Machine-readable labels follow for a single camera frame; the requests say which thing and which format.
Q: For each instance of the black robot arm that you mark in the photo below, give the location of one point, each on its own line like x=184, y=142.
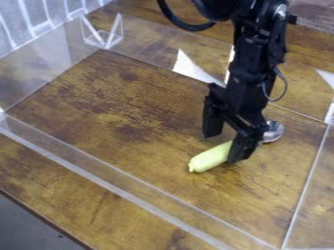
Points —
x=259, y=36

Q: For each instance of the clear acrylic enclosure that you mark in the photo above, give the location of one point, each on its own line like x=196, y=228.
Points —
x=100, y=127

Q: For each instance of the green handled metal spoon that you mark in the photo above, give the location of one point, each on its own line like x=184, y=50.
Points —
x=216, y=155

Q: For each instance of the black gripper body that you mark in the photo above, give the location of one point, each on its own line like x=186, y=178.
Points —
x=242, y=99

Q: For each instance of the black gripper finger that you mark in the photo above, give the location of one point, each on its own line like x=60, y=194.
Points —
x=245, y=144
x=211, y=121

